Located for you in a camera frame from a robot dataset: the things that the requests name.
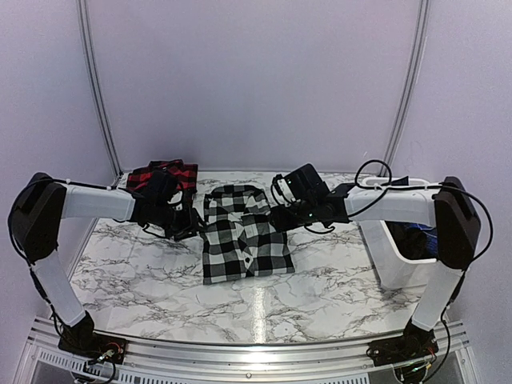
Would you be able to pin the red black plaid shirt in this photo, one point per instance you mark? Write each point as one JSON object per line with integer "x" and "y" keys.
{"x": 186, "y": 173}

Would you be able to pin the left aluminium corner post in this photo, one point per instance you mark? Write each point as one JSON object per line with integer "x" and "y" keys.
{"x": 87, "y": 38}

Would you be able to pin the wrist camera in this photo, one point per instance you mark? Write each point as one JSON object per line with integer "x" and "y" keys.
{"x": 301, "y": 185}
{"x": 164, "y": 190}

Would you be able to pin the black garment in bin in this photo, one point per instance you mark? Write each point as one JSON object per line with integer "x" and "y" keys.
{"x": 407, "y": 240}

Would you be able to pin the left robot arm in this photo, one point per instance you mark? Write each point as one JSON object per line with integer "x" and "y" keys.
{"x": 43, "y": 210}

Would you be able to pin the black white plaid shirt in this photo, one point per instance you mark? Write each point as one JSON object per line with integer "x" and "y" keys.
{"x": 239, "y": 240}

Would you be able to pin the blue plaid shirt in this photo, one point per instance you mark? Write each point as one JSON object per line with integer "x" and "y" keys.
{"x": 429, "y": 239}

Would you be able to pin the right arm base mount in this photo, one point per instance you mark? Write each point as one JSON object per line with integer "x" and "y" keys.
{"x": 414, "y": 342}

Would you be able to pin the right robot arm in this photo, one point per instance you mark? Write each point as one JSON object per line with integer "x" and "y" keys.
{"x": 458, "y": 226}

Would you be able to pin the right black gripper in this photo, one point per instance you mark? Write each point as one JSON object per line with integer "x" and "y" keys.
{"x": 282, "y": 223}

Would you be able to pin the white plastic bin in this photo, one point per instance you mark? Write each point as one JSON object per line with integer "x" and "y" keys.
{"x": 379, "y": 204}

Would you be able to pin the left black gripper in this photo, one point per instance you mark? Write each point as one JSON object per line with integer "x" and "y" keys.
{"x": 190, "y": 224}

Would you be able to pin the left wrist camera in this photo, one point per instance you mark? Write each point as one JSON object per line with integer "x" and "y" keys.
{"x": 164, "y": 190}

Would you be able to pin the right aluminium corner post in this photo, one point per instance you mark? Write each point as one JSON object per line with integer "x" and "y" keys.
{"x": 410, "y": 80}

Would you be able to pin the aluminium corner post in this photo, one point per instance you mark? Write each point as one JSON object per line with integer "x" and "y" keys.
{"x": 410, "y": 80}
{"x": 87, "y": 38}

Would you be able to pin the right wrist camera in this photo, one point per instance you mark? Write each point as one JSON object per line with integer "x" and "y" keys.
{"x": 301, "y": 185}

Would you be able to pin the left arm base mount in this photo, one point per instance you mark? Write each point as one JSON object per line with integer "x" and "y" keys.
{"x": 84, "y": 341}

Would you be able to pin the aluminium front frame rail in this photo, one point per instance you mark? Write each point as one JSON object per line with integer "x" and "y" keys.
{"x": 162, "y": 361}

